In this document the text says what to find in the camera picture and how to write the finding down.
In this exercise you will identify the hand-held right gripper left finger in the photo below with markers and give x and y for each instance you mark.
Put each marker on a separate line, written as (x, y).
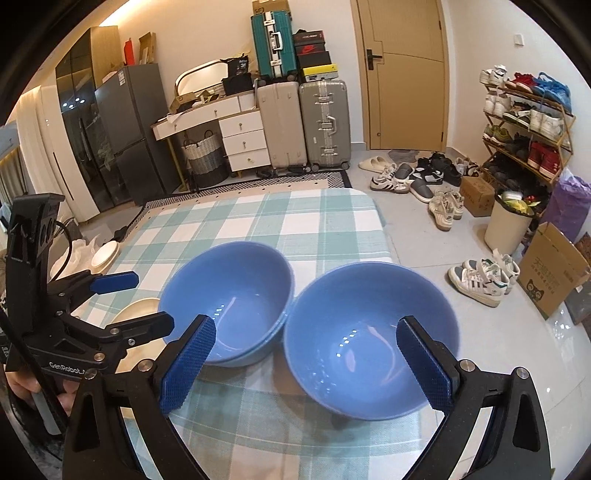
(189, 364)

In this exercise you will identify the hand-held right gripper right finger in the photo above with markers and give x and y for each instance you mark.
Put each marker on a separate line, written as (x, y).
(425, 369)

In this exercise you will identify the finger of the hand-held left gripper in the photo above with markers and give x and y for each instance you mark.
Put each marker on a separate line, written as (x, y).
(138, 326)
(115, 282)

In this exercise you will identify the large cream plate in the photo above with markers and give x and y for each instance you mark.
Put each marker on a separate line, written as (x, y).
(138, 310)

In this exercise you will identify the blue plastic bowl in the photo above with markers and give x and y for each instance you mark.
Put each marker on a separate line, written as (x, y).
(226, 300)
(265, 354)
(351, 323)

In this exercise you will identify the person's left hand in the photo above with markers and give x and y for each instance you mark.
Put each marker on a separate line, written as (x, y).
(21, 387)

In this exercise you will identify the white plastic bag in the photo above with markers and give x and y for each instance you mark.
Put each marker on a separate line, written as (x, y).
(74, 258)

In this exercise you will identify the white green high-top sneaker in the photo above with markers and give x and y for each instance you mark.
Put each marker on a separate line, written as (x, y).
(475, 286)
(498, 270)

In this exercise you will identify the white glossy cabinet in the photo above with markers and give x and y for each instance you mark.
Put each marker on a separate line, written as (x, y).
(51, 152)

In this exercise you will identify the grey refrigerator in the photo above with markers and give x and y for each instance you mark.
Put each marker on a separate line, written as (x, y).
(134, 134)

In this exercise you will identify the teal white checkered tablecloth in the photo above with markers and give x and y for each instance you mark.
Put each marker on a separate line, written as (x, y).
(258, 230)

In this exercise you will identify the woven laundry basket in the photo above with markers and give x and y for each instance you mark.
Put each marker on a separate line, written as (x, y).
(205, 161)

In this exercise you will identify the large printed cardboard box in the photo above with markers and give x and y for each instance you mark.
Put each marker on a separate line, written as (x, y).
(549, 272)

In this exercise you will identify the white trash bin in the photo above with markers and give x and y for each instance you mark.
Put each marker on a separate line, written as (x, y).
(505, 226)

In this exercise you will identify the black glass cabinet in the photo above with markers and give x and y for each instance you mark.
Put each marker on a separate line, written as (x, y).
(81, 115)

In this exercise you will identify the small cardboard box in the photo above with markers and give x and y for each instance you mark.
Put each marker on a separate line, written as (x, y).
(478, 196)

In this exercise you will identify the heap of loose shoes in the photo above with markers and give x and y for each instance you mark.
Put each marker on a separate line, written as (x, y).
(425, 184)

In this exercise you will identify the patterned grey rug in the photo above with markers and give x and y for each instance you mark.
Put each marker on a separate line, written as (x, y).
(277, 177)

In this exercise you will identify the white vanity dresser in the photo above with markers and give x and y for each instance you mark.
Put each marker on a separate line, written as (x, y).
(242, 134)

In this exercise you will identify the grey doormat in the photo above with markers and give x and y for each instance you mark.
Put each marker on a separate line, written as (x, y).
(400, 154)

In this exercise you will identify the purple bag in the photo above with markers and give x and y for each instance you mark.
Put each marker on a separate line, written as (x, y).
(568, 203)

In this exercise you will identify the oval vanity mirror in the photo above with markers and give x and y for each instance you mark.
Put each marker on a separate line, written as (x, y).
(203, 76)

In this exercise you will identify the beige suitcase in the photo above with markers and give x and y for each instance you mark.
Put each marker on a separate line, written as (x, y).
(281, 124)

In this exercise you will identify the black bag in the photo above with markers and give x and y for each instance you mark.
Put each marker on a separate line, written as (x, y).
(238, 74)

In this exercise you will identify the silver suitcase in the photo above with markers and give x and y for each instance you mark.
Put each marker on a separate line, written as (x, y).
(325, 124)

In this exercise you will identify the wooden shoe rack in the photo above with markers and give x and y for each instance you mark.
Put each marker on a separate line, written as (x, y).
(565, 138)

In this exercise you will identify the rows of assorted shoes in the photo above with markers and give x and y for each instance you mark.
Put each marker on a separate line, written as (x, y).
(521, 115)

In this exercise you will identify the tan wooden door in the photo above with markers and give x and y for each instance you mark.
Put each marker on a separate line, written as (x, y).
(406, 92)

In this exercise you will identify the teal suitcase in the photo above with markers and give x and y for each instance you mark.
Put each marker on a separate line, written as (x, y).
(272, 44)

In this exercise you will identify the yellow black shoe box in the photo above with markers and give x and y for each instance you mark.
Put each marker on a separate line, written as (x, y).
(318, 74)

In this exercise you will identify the red black shoe box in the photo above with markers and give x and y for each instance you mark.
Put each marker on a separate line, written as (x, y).
(313, 49)

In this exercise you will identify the white wall switch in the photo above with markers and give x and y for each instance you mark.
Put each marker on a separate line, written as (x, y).
(518, 39)

